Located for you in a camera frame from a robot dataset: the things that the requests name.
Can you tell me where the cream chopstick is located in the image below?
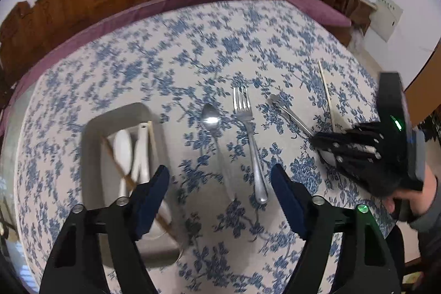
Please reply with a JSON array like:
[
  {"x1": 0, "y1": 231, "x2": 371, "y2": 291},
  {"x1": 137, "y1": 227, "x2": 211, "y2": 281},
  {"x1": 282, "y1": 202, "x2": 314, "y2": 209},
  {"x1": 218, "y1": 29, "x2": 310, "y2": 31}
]
[
  {"x1": 318, "y1": 60, "x2": 336, "y2": 132},
  {"x1": 148, "y1": 121, "x2": 158, "y2": 174}
]

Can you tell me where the smiley steel spoon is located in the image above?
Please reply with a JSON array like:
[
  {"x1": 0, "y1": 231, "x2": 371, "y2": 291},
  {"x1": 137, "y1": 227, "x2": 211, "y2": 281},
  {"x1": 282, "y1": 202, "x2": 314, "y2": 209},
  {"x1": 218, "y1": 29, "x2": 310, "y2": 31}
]
[{"x1": 268, "y1": 94, "x2": 336, "y2": 166}]

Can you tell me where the steel fork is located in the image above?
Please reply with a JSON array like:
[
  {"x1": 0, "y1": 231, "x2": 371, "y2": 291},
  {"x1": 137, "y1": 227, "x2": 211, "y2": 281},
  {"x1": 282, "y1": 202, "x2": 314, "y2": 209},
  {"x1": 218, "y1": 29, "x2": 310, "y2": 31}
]
[{"x1": 232, "y1": 87, "x2": 268, "y2": 204}]

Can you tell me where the brown chopstick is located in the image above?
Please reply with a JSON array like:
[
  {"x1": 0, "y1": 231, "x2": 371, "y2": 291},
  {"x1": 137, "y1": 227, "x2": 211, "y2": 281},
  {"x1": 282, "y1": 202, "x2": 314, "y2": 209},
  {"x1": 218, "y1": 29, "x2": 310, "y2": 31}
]
[{"x1": 100, "y1": 136, "x2": 176, "y2": 240}]

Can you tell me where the small steel spoon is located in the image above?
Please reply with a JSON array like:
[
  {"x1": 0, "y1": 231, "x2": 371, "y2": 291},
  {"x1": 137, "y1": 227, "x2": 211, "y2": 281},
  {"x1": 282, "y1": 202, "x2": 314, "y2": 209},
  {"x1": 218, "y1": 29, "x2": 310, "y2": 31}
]
[{"x1": 201, "y1": 103, "x2": 235, "y2": 202}]

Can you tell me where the white plastic fork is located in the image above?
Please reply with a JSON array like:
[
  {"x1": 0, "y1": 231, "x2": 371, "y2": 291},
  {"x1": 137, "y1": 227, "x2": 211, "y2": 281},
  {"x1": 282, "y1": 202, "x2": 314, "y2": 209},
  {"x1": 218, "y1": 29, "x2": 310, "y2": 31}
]
[{"x1": 129, "y1": 122, "x2": 150, "y2": 184}]

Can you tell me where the grey metal tray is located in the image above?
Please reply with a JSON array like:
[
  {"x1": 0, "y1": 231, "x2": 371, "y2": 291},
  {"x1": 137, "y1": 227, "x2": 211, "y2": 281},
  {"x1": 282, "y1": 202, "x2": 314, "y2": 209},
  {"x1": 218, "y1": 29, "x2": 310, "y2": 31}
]
[{"x1": 80, "y1": 103, "x2": 184, "y2": 269}]

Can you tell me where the right forearm grey sleeve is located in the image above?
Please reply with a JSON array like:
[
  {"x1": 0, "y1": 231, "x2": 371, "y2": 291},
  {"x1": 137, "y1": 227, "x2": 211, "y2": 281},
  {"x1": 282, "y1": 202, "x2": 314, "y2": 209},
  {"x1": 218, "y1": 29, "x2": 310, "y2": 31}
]
[{"x1": 410, "y1": 187, "x2": 440, "y2": 282}]

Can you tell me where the right hand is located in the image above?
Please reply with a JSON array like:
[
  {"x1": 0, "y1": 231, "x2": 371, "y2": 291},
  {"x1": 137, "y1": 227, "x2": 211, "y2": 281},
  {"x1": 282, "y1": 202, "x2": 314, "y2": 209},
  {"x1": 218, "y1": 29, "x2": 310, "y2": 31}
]
[{"x1": 382, "y1": 164, "x2": 437, "y2": 216}]

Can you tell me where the cardboard box on floor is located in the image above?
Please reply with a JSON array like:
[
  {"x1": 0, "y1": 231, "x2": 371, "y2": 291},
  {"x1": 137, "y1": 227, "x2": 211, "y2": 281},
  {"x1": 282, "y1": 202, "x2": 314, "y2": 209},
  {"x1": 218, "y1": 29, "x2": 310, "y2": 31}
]
[{"x1": 405, "y1": 42, "x2": 441, "y2": 127}]

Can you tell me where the blue floral tablecloth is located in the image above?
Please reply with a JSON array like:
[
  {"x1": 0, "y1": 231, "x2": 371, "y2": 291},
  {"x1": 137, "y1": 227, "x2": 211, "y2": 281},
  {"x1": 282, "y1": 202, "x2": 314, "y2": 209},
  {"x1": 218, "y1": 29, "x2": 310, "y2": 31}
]
[{"x1": 16, "y1": 0, "x2": 393, "y2": 293}]

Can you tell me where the purple armchair cushion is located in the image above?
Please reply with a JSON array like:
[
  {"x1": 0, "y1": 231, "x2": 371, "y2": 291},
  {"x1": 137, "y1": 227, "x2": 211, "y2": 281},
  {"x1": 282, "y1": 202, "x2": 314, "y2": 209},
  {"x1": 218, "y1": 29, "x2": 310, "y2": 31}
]
[{"x1": 286, "y1": 0, "x2": 351, "y2": 28}]

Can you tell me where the white wall panel cabinet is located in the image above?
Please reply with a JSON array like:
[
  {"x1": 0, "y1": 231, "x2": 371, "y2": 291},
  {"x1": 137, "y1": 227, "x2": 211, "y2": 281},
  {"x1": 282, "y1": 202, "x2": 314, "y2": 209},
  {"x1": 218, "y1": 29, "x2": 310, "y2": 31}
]
[{"x1": 370, "y1": 0, "x2": 403, "y2": 42}]

